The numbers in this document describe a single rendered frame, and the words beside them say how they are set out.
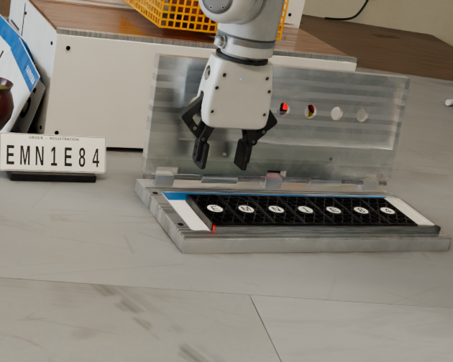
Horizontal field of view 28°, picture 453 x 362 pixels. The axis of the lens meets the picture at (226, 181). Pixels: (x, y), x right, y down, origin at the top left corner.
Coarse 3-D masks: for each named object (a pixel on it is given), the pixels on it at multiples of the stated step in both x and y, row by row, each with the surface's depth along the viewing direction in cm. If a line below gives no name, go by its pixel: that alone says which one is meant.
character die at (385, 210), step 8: (368, 200) 142; (376, 200) 143; (384, 200) 144; (376, 208) 140; (384, 208) 140; (392, 208) 142; (384, 216) 138; (392, 216) 138; (400, 216) 138; (392, 224) 135; (400, 224) 135; (408, 224) 136; (416, 224) 136
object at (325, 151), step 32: (160, 64) 128; (192, 64) 130; (160, 96) 130; (192, 96) 133; (288, 96) 140; (320, 96) 142; (352, 96) 145; (384, 96) 147; (160, 128) 131; (288, 128) 141; (320, 128) 144; (352, 128) 146; (384, 128) 149; (160, 160) 133; (192, 160) 135; (224, 160) 137; (256, 160) 139; (288, 160) 142; (320, 160) 144; (352, 160) 147; (384, 160) 150
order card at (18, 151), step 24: (0, 144) 130; (24, 144) 131; (48, 144) 133; (72, 144) 135; (96, 144) 136; (0, 168) 130; (24, 168) 131; (48, 168) 133; (72, 168) 134; (96, 168) 136
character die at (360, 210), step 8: (344, 200) 140; (352, 200) 141; (360, 200) 142; (352, 208) 138; (360, 208) 138; (368, 208) 140; (360, 216) 136; (368, 216) 137; (376, 216) 137; (368, 224) 133; (376, 224) 133; (384, 224) 134
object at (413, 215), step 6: (390, 198) 145; (396, 198) 146; (396, 204) 144; (402, 204) 144; (402, 210) 141; (408, 210) 142; (414, 210) 142; (408, 216) 139; (414, 216) 140; (420, 216) 140; (420, 222) 138; (426, 222) 138
